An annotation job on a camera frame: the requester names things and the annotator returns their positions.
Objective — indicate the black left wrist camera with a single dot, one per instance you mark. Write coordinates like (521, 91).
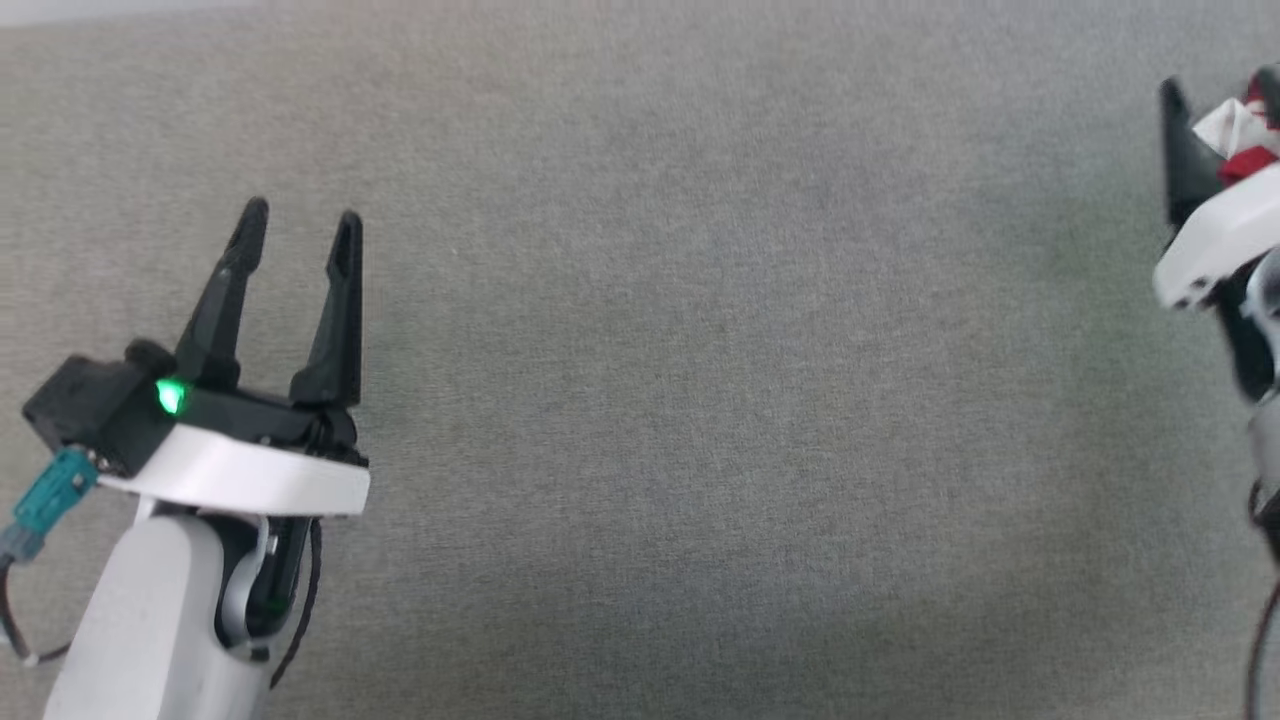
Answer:
(90, 410)

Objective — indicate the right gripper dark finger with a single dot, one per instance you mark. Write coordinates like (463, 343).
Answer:
(1272, 95)
(1185, 170)

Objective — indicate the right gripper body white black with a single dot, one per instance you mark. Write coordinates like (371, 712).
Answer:
(1220, 235)

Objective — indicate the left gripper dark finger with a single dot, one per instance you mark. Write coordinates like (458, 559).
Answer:
(225, 300)
(340, 330)

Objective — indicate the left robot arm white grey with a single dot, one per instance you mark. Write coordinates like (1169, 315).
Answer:
(150, 630)

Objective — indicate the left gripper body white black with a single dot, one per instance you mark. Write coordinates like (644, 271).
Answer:
(260, 470)

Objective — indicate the red and white basketball jersey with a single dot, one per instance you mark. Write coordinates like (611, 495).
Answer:
(1240, 130)

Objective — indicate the grey fabric sofa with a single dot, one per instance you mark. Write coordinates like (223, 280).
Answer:
(700, 400)

